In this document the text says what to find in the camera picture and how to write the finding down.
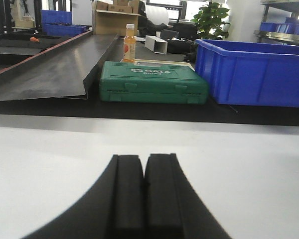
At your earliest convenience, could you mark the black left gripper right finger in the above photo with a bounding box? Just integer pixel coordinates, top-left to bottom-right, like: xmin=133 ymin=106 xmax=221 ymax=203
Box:
xmin=145 ymin=154 xmax=230 ymax=239

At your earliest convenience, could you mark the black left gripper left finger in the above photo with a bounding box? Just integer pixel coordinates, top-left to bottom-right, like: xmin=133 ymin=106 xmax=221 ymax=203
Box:
xmin=26 ymin=155 xmax=145 ymax=239

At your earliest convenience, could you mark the beige plastic tray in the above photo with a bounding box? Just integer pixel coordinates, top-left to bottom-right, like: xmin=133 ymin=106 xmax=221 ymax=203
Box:
xmin=134 ymin=59 xmax=194 ymax=70

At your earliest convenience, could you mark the green SATA tool case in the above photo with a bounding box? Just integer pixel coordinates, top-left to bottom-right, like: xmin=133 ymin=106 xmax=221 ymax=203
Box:
xmin=99 ymin=61 xmax=209 ymax=104

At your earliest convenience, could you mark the large blue plastic bin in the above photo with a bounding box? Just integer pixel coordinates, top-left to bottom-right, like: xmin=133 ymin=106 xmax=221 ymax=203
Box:
xmin=195 ymin=40 xmax=299 ymax=108

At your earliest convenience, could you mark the white square tube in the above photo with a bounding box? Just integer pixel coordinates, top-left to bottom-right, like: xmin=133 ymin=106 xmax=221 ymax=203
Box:
xmin=145 ymin=35 xmax=168 ymax=54

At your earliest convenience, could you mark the orange juice bottle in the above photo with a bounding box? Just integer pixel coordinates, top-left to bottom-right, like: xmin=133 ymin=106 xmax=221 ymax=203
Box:
xmin=123 ymin=24 xmax=136 ymax=63

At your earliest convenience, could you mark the open cardboard box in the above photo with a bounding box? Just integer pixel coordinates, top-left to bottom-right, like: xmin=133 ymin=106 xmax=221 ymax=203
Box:
xmin=92 ymin=0 xmax=140 ymax=36

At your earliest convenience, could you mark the green potted plant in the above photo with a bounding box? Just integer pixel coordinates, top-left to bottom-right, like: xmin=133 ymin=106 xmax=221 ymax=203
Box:
xmin=190 ymin=1 xmax=230 ymax=40

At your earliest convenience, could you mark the blue bin with tools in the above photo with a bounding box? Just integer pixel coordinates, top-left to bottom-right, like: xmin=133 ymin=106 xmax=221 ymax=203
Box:
xmin=41 ymin=10 xmax=88 ymax=37

